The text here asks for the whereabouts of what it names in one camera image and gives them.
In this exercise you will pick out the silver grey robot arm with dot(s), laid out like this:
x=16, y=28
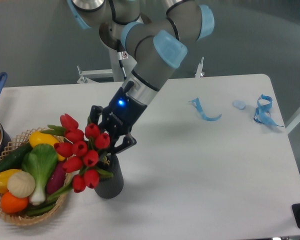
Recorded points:
x=157, y=47

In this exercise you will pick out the yellow squash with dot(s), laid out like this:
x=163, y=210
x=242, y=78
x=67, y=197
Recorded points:
x=37, y=138

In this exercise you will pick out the woven wicker basket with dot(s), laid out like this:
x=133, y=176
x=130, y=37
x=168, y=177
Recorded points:
x=21, y=219

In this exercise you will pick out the red tulip bouquet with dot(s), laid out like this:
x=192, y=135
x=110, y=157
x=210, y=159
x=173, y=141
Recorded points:
x=85, y=154

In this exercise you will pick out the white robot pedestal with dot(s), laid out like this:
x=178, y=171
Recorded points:
x=116, y=66

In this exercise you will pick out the tangled blue tape strip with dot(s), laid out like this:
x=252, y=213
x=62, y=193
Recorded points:
x=262, y=113

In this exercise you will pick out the green bok choy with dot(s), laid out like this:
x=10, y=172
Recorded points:
x=40, y=163

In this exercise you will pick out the yellow bell pepper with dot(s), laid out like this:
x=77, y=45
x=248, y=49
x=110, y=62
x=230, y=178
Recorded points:
x=4, y=177

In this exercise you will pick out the purple sweet potato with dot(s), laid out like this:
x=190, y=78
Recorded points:
x=56, y=180

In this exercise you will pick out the green pea pods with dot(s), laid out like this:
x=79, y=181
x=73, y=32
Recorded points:
x=41, y=209

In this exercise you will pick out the green cucumber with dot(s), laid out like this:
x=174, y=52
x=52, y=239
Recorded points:
x=15, y=158

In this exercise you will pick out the orange fruit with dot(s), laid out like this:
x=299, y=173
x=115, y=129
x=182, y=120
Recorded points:
x=11, y=204

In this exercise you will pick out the white steamed bun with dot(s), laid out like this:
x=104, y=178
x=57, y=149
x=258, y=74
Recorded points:
x=21, y=184

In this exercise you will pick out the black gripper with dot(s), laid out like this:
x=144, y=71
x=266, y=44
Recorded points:
x=118, y=119

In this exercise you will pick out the curved blue tape strip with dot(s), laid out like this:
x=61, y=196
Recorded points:
x=197, y=104

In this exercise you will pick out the white metal base frame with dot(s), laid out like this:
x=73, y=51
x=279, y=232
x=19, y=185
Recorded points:
x=88, y=76

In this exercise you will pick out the dark grey ribbed vase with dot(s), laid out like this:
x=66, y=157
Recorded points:
x=111, y=187

